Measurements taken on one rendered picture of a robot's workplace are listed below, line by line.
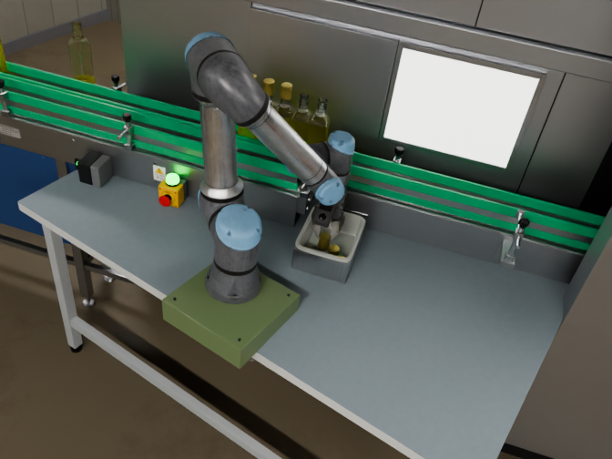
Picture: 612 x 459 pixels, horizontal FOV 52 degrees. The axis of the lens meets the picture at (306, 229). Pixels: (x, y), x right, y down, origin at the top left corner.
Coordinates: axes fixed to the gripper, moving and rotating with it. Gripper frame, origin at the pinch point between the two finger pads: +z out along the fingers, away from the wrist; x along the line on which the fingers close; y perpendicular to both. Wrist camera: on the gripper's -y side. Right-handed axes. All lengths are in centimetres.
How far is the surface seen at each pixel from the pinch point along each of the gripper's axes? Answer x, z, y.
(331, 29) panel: 13, -51, 35
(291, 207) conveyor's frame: 13.0, -2.7, 7.1
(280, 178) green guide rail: 18.0, -10.7, 9.4
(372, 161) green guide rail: -7.8, -14.6, 25.2
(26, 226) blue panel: 120, 45, 12
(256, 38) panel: 37, -42, 35
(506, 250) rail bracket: -53, -7, 7
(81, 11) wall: 244, 68, 256
